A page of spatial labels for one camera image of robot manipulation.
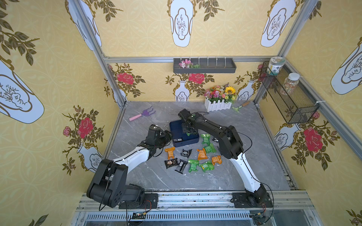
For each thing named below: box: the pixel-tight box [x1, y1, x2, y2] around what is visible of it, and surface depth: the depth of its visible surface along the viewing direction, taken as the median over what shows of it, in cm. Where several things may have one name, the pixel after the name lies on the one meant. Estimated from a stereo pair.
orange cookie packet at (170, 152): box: [164, 146, 176, 161], surface depth 92 cm
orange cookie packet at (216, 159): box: [211, 155, 223, 166], surface depth 89 cm
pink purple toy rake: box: [129, 105, 157, 122], surface depth 118 cm
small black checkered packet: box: [180, 148, 193, 159], surface depth 92 cm
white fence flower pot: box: [203, 82, 238, 112], surface depth 108 cm
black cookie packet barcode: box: [174, 159, 189, 175], surface depth 87 cm
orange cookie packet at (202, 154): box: [196, 147, 209, 161], surface depth 92 cm
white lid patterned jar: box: [266, 56, 287, 76], surface depth 87 cm
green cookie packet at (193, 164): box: [188, 159, 200, 173], surface depth 87 cm
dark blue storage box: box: [169, 120, 200, 148], surface depth 98 cm
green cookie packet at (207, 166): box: [198, 160, 215, 173], surface depth 86 cm
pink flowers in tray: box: [178, 58, 201, 69], surface depth 89 cm
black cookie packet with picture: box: [164, 157, 179, 170], surface depth 88 cm
